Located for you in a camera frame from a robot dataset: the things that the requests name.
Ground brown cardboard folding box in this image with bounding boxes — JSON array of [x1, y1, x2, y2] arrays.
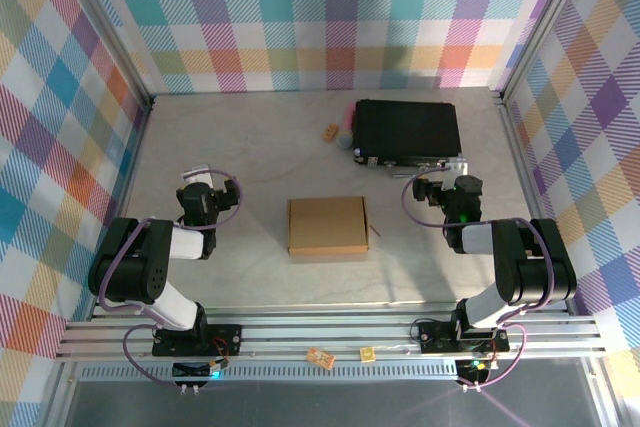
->
[[285, 196, 372, 260]]

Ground black hard case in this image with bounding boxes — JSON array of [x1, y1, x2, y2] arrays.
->
[[351, 98, 464, 181]]

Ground orange paper tag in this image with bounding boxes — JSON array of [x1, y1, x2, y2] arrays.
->
[[305, 346, 336, 369]]

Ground perforated metal strip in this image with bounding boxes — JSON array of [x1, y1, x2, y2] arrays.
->
[[78, 364, 464, 382]]

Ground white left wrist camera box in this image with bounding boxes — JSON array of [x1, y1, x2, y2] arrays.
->
[[181, 163, 215, 188]]

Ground aluminium table side rail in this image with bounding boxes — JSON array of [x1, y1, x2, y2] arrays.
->
[[87, 96, 154, 322], [492, 89, 574, 318]]

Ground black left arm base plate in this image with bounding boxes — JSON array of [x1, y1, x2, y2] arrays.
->
[[151, 323, 244, 358]]

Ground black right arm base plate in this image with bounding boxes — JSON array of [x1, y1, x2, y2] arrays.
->
[[416, 318, 511, 355]]

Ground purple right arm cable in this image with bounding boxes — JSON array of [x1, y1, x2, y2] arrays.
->
[[402, 169, 560, 390]]

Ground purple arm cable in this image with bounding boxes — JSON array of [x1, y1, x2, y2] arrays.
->
[[402, 169, 560, 390], [98, 168, 246, 390]]

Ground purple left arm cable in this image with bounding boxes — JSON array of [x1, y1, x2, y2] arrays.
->
[[98, 168, 246, 390]]

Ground aluminium mounting rail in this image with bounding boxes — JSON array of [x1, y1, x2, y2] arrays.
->
[[53, 299, 610, 364]]

